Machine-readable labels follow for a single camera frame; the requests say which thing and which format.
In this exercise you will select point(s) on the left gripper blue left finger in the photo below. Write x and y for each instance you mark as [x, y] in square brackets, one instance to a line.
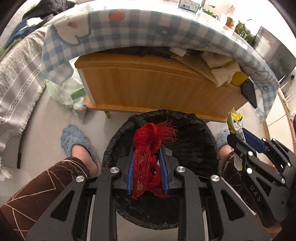
[129, 176]

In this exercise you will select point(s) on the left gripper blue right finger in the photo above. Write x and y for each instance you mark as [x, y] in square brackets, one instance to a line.
[164, 171]

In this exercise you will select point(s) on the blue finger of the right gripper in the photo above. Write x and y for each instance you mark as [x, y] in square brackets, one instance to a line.
[254, 141]

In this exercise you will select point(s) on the red mesh net bag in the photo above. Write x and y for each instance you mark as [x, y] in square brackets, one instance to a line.
[147, 141]

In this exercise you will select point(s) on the yellow snack wrapper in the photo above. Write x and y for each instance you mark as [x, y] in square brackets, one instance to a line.
[235, 125]

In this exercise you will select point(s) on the blue white milk carton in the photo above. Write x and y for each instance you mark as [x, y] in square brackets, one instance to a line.
[189, 5]

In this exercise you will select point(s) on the black lined trash bin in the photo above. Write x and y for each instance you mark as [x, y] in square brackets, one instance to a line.
[195, 148]

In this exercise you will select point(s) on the person's right hand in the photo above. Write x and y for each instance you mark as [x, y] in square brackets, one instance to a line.
[275, 230]

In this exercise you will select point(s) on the white TV cabinet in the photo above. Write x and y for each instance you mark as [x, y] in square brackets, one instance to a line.
[279, 122]

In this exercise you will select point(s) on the right blue fuzzy slipper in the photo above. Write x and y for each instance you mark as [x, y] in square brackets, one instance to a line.
[222, 140]

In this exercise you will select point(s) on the blue fuzzy slipper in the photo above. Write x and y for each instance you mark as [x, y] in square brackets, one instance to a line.
[73, 136]
[222, 140]

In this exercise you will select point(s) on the right brown patterned leg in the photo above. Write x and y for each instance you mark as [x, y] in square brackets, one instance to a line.
[230, 168]

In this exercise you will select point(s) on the brown patterned leg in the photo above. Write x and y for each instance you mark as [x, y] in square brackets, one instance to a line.
[23, 209]
[230, 168]

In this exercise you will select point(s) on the left blue fuzzy slipper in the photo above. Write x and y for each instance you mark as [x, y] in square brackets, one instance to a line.
[73, 136]

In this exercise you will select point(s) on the flat screen television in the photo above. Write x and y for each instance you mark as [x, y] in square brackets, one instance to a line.
[278, 57]

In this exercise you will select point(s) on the green white plastic bag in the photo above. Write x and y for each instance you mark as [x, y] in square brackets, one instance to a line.
[71, 94]

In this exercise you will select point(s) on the potted plant on cabinet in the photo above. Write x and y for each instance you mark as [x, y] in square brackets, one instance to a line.
[243, 32]

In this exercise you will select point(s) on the left brown patterned leg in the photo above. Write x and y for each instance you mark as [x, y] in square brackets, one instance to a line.
[23, 209]

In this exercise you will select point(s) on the grey covered sofa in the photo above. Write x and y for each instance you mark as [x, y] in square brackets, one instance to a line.
[21, 85]

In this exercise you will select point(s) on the blue checkered tablecloth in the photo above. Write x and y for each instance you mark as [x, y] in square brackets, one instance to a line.
[101, 25]

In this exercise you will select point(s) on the blue clothes pile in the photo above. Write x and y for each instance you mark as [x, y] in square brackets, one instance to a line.
[20, 31]

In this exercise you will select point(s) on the black quilted jacket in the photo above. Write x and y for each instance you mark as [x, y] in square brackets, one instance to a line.
[48, 7]

